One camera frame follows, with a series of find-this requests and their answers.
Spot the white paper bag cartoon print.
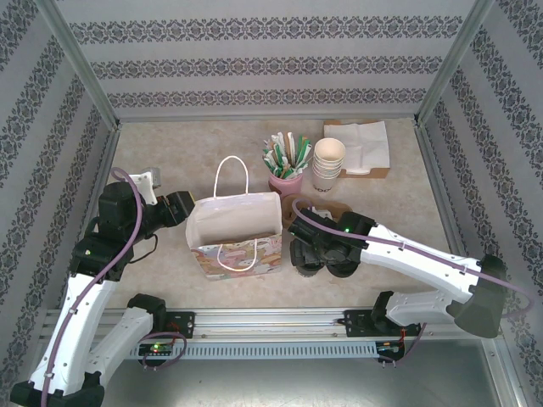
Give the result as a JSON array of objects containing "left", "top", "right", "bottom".
[{"left": 185, "top": 155, "right": 284, "bottom": 282}]

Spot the brown pulp cup carrier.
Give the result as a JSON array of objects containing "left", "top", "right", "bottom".
[{"left": 279, "top": 193, "right": 355, "bottom": 232}]

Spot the pink plastic cup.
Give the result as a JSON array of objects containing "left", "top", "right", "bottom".
[{"left": 267, "top": 171, "right": 305, "bottom": 198}]

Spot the brown cardboard napkin tray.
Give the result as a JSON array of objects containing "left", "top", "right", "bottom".
[{"left": 322, "top": 120, "right": 390, "bottom": 179}]

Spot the green white wrapped stirrer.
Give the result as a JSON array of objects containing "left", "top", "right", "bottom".
[{"left": 261, "top": 142, "right": 277, "bottom": 171}]

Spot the brown wooden stirrer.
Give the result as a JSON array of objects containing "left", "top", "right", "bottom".
[{"left": 277, "top": 142, "right": 294, "bottom": 170}]

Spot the circuit board with green light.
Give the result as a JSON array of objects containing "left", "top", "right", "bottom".
[{"left": 137, "top": 342, "right": 176, "bottom": 357}]

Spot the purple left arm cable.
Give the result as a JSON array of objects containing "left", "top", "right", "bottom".
[{"left": 40, "top": 167, "right": 188, "bottom": 407}]

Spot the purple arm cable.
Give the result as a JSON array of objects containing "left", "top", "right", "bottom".
[
  {"left": 292, "top": 197, "right": 535, "bottom": 368},
  {"left": 40, "top": 167, "right": 188, "bottom": 407}
]

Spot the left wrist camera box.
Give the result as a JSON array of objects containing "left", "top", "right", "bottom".
[{"left": 129, "top": 167, "right": 163, "bottom": 204}]

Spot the thin black cable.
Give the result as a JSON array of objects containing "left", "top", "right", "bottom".
[{"left": 129, "top": 233, "right": 160, "bottom": 265}]

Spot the aluminium side rail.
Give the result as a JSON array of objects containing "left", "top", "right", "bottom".
[
  {"left": 57, "top": 125, "right": 124, "bottom": 310},
  {"left": 413, "top": 120, "right": 487, "bottom": 309}
]

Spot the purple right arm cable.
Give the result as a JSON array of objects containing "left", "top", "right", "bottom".
[{"left": 292, "top": 197, "right": 535, "bottom": 368}]

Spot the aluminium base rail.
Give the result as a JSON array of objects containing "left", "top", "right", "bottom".
[{"left": 40, "top": 307, "right": 504, "bottom": 341}]

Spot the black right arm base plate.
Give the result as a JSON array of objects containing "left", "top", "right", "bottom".
[{"left": 343, "top": 308, "right": 424, "bottom": 339}]

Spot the grey slotted cable duct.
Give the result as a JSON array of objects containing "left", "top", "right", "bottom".
[{"left": 56, "top": 340, "right": 379, "bottom": 360}]

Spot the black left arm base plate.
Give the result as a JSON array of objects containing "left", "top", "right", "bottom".
[{"left": 163, "top": 310, "right": 197, "bottom": 340}]

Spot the aluminium frame post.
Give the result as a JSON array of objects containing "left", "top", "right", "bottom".
[
  {"left": 413, "top": 0, "right": 497, "bottom": 126},
  {"left": 31, "top": 0, "right": 122, "bottom": 131}
]

